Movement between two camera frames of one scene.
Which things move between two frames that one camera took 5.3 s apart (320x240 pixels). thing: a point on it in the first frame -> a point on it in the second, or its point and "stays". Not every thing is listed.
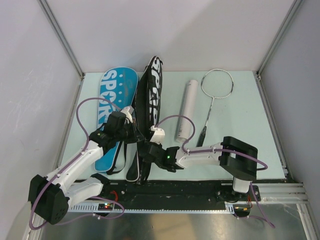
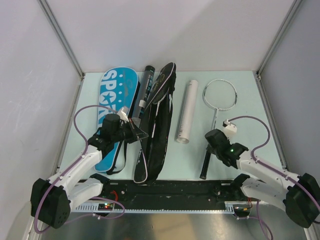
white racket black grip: [215, 84] -> [208, 151]
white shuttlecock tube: [187, 109] stays
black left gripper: [136, 135] stays
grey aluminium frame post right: [275, 43] stays
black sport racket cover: [147, 108] -> [152, 154]
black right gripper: [159, 145] -> [212, 151]
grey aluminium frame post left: [62, 35] stays
